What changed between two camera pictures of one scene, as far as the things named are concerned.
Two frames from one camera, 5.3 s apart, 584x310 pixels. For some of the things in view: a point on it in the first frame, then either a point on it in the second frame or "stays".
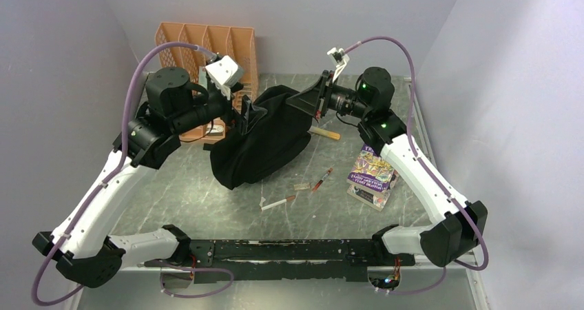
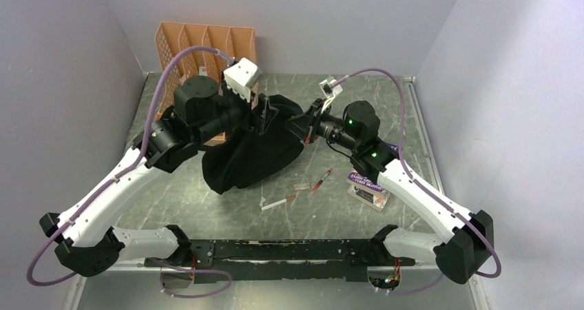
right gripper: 307,100 to 299,125
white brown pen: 288,198 stays
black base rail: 352,260 stays
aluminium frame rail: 463,261 stays
